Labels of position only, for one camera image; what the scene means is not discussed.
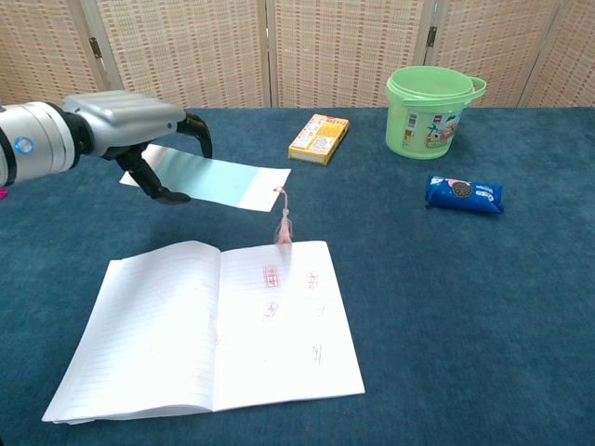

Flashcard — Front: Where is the white notebook with tassel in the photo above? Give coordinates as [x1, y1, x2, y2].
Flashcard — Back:
[41, 239, 366, 426]

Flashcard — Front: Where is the woven bamboo folding screen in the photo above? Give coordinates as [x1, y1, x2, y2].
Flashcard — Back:
[0, 0, 595, 117]

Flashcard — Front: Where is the blue felt table cover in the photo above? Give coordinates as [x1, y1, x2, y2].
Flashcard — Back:
[0, 107, 595, 446]

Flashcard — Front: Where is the green plastic bucket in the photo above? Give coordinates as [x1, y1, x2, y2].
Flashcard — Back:
[384, 65, 488, 161]

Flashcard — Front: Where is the blue white tasselled bookmark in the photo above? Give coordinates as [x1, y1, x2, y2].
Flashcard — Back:
[119, 143, 294, 246]

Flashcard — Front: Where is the blue cookie packet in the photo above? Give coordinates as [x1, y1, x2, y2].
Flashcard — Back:
[424, 174, 506, 215]

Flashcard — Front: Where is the yellow cardboard box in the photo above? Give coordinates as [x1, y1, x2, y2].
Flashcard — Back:
[287, 113, 350, 166]

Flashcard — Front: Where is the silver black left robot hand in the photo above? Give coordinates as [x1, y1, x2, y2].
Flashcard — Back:
[62, 90, 214, 205]

